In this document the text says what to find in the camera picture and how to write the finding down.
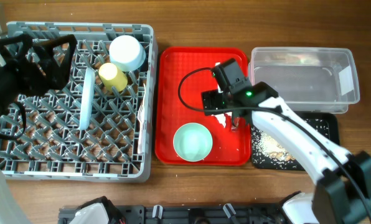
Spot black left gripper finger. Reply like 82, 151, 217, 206
0, 34, 33, 62
33, 34, 77, 81

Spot white napkin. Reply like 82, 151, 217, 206
215, 113, 227, 128

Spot red snack wrapper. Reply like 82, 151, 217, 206
231, 116, 240, 131

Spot green bowl with rice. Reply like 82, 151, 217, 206
172, 123, 213, 162

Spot yellow plastic cup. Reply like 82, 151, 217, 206
98, 63, 128, 91

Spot pale blue bowl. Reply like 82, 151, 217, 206
109, 35, 146, 72

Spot light blue plate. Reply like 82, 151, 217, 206
79, 68, 95, 130

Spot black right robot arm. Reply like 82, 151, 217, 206
204, 58, 371, 223

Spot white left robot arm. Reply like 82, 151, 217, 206
0, 34, 77, 223

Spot grey dishwasher rack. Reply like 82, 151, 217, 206
0, 22, 158, 182

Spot red plastic tray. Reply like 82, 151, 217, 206
154, 47, 251, 166

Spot spilled rice and peanut shells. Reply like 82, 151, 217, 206
251, 127, 295, 162

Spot black plastic bin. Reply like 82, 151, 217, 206
251, 112, 340, 171

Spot white plastic fork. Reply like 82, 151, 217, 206
137, 83, 147, 154

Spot clear plastic bin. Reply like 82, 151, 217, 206
248, 47, 360, 114

